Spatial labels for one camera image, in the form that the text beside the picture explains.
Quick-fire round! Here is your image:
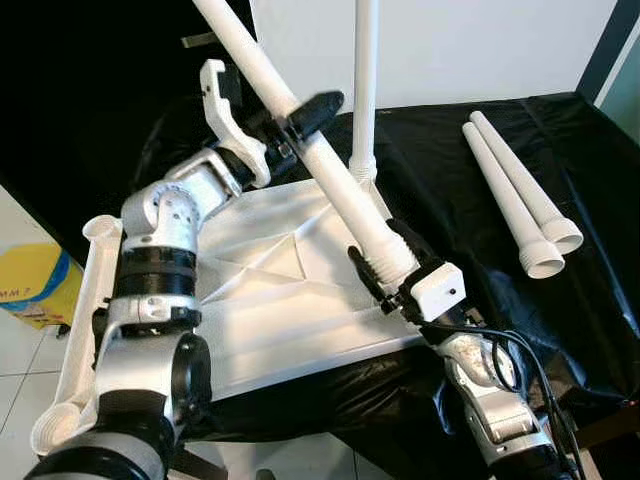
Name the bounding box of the white plastic table leg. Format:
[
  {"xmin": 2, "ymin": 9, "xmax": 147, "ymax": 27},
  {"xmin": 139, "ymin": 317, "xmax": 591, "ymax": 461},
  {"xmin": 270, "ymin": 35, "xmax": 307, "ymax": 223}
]
[
  {"xmin": 463, "ymin": 122, "xmax": 567, "ymax": 280},
  {"xmin": 472, "ymin": 110, "xmax": 585, "ymax": 256},
  {"xmin": 350, "ymin": 0, "xmax": 381, "ymax": 183},
  {"xmin": 190, "ymin": 0, "xmax": 421, "ymax": 286}
]

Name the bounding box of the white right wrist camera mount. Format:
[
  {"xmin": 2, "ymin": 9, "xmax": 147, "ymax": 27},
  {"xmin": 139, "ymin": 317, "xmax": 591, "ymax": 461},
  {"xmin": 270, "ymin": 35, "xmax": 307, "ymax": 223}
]
[{"xmin": 408, "ymin": 262, "xmax": 467, "ymax": 323}]

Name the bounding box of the dark grey wall post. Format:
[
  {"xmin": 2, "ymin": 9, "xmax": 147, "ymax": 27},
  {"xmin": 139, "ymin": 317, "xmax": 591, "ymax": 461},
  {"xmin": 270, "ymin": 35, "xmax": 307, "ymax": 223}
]
[{"xmin": 575, "ymin": 0, "xmax": 640, "ymax": 101}]

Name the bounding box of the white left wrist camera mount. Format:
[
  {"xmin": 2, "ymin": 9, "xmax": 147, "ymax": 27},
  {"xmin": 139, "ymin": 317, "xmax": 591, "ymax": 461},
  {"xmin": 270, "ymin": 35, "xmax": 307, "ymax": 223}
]
[{"xmin": 198, "ymin": 58, "xmax": 269, "ymax": 189}]

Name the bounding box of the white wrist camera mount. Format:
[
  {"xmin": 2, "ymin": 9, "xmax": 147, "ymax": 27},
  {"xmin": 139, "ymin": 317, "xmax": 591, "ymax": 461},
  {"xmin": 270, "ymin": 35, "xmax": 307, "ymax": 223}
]
[
  {"xmin": 198, "ymin": 58, "xmax": 269, "ymax": 189},
  {"xmin": 408, "ymin": 262, "xmax": 467, "ymax": 323}
]

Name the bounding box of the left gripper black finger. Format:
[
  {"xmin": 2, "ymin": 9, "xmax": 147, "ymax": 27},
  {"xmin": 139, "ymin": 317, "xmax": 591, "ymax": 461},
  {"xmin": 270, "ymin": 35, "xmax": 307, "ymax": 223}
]
[{"xmin": 288, "ymin": 90, "xmax": 347, "ymax": 141}]

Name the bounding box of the yellow box with blue band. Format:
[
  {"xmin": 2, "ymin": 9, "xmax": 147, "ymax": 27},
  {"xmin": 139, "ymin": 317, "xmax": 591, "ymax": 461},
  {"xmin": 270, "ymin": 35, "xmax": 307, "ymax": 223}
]
[{"xmin": 0, "ymin": 243, "xmax": 83, "ymax": 331}]

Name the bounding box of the black plastic table cover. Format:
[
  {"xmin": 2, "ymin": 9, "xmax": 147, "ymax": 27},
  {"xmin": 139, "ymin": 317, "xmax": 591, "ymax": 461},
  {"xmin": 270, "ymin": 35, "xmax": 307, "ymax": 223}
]
[{"xmin": 130, "ymin": 92, "xmax": 640, "ymax": 480}]

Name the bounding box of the white plastic table top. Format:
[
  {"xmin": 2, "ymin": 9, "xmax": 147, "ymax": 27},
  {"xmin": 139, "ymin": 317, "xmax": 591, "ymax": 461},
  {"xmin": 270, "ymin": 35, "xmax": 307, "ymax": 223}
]
[{"xmin": 30, "ymin": 165, "xmax": 441, "ymax": 456}]

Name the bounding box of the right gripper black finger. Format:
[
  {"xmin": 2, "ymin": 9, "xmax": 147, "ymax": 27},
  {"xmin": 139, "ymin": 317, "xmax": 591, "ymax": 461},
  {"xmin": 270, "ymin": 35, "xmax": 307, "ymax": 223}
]
[
  {"xmin": 347, "ymin": 245, "xmax": 398, "ymax": 313},
  {"xmin": 385, "ymin": 218, "xmax": 438, "ymax": 271}
]

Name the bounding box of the black door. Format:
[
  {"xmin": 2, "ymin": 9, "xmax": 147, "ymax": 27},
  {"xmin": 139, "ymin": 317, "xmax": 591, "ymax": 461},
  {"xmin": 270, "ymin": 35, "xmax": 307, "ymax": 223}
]
[{"xmin": 0, "ymin": 0, "xmax": 256, "ymax": 251}]

